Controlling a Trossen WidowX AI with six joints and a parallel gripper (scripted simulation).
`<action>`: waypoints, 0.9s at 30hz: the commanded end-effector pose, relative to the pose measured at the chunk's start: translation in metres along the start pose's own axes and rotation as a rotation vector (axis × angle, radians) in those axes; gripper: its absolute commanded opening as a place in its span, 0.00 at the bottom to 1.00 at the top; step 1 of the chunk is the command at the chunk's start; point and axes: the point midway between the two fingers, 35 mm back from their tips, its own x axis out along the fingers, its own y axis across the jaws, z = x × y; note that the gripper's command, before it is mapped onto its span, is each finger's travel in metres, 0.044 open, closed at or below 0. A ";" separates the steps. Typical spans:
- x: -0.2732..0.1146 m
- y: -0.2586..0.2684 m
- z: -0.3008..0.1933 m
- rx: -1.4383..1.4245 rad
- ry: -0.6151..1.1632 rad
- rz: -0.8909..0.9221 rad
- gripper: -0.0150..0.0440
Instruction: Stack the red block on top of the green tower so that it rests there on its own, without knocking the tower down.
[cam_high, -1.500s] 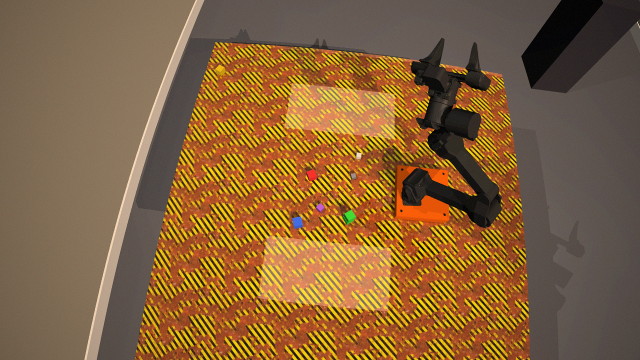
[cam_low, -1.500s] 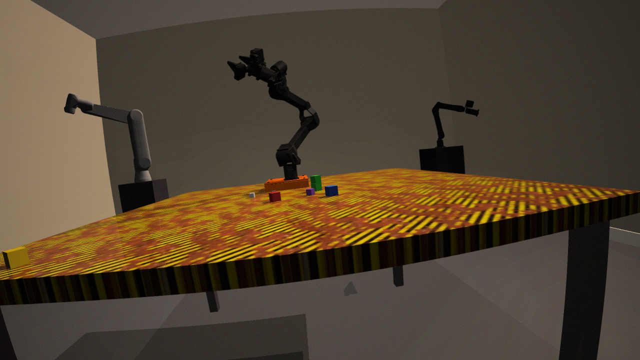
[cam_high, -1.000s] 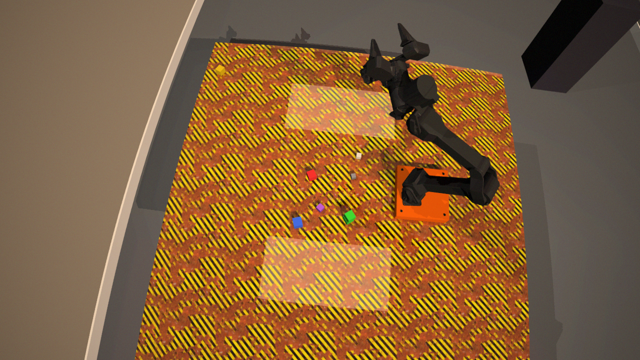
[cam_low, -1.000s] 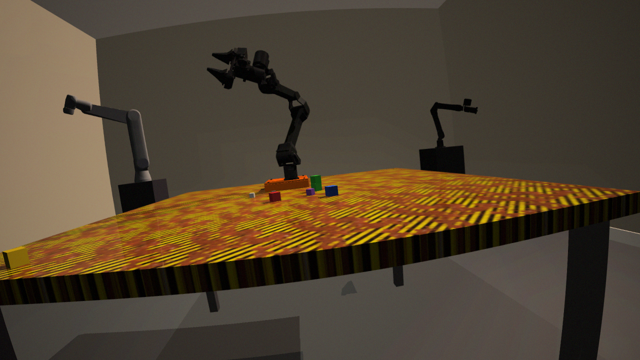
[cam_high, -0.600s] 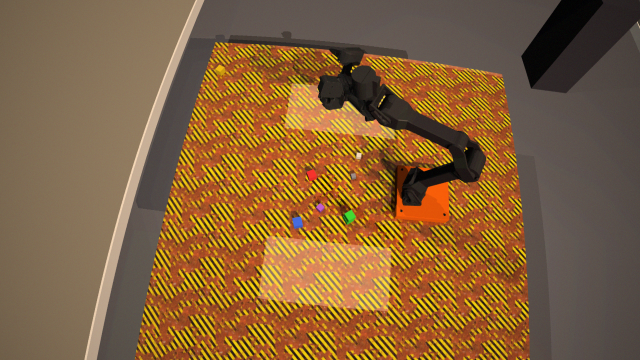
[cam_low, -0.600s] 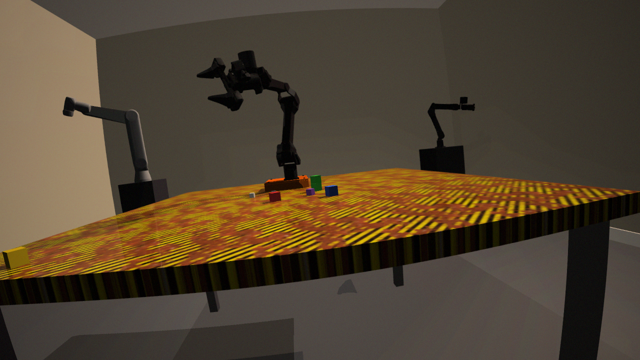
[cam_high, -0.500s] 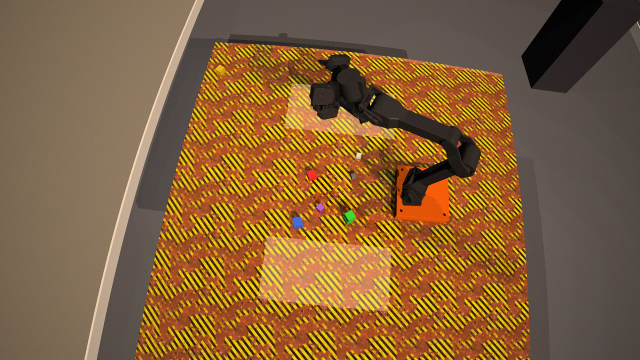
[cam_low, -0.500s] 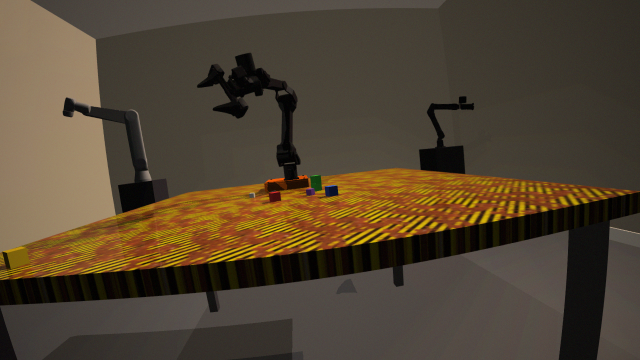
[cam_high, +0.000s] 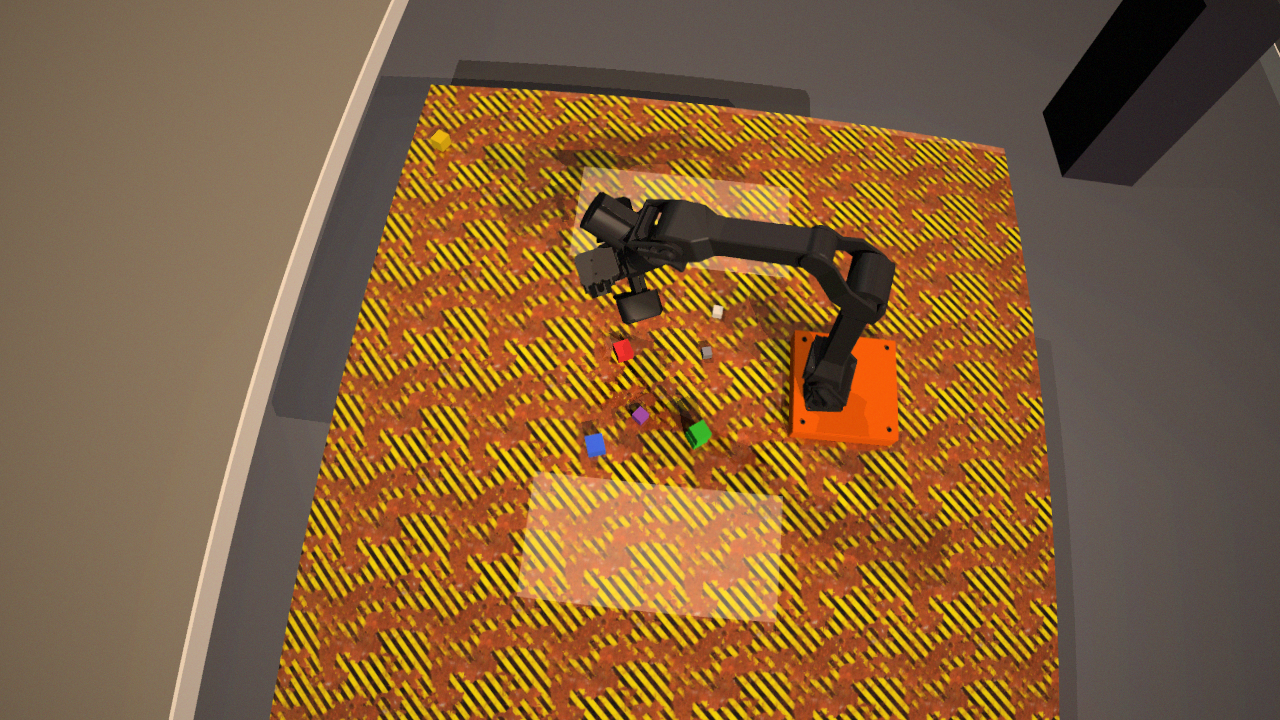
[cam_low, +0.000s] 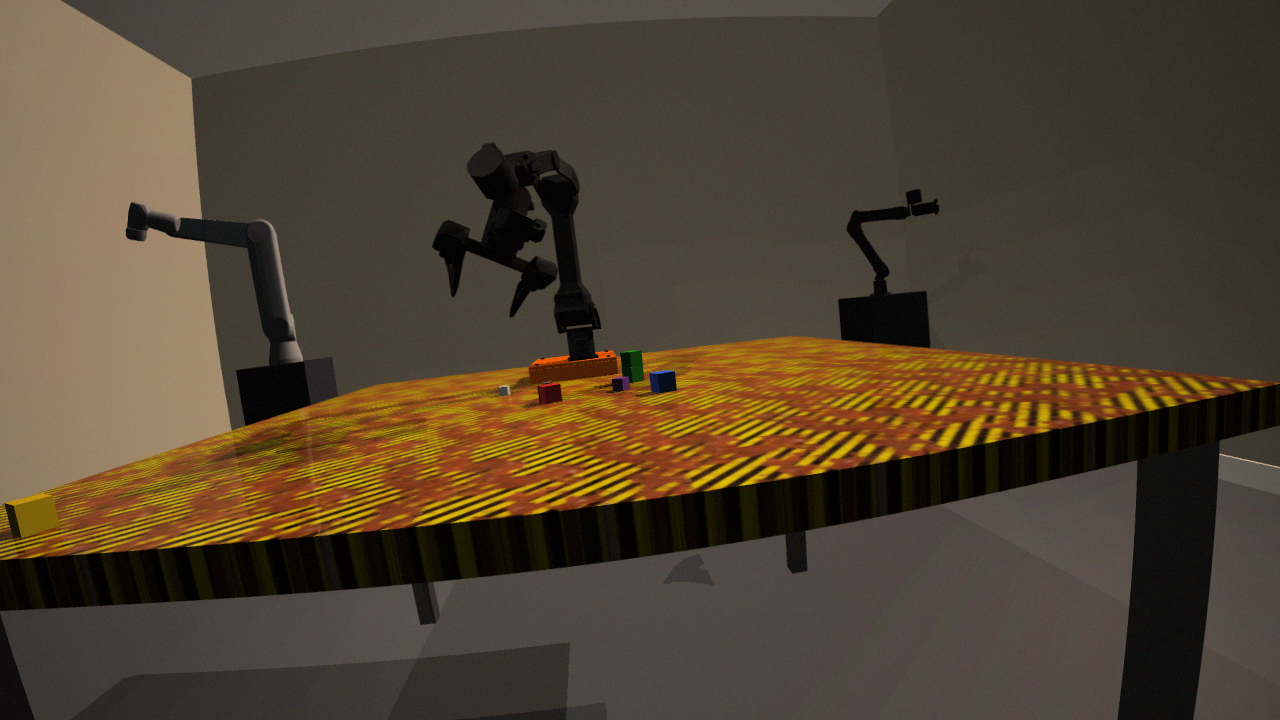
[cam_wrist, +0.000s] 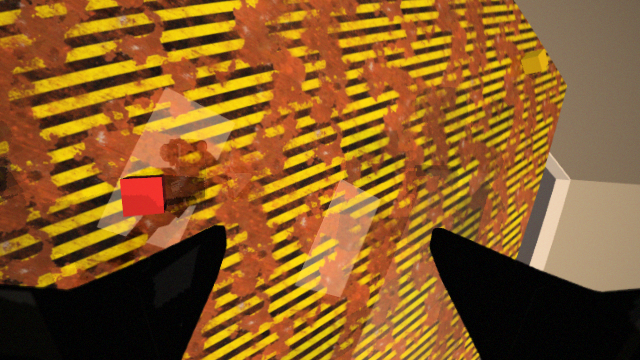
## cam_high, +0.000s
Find yellow block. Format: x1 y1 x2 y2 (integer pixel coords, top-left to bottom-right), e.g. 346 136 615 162
430 129 452 152

